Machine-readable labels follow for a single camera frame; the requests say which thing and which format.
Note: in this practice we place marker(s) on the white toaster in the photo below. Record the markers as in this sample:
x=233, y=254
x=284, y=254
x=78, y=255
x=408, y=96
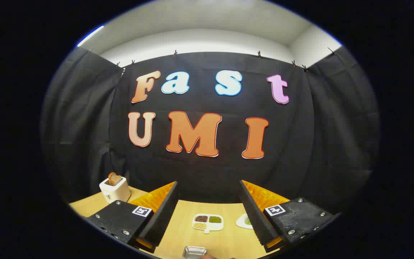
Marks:
x=115, y=194

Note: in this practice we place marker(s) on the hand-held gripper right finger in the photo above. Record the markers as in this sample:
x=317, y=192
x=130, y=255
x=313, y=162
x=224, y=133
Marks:
x=253, y=216

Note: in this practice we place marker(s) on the metal cutlery rack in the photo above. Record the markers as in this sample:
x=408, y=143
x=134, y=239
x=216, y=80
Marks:
x=194, y=253

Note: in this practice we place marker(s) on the pile of red beans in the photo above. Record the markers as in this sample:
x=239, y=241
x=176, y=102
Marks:
x=201, y=218

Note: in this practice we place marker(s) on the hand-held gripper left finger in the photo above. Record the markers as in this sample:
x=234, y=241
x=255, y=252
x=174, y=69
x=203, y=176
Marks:
x=165, y=216

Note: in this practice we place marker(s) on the pile of yellow soybeans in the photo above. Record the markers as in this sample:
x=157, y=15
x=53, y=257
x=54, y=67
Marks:
x=199, y=226

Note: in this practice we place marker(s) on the small white dish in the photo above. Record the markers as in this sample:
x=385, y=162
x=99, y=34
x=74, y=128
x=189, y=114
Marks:
x=240, y=222

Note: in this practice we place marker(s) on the toasted bread slice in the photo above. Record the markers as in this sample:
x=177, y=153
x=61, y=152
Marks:
x=111, y=178
x=118, y=180

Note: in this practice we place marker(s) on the pile of green beans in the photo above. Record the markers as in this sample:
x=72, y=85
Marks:
x=215, y=219

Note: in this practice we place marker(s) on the white divided dish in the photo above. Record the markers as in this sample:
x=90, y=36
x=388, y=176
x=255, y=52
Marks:
x=216, y=226

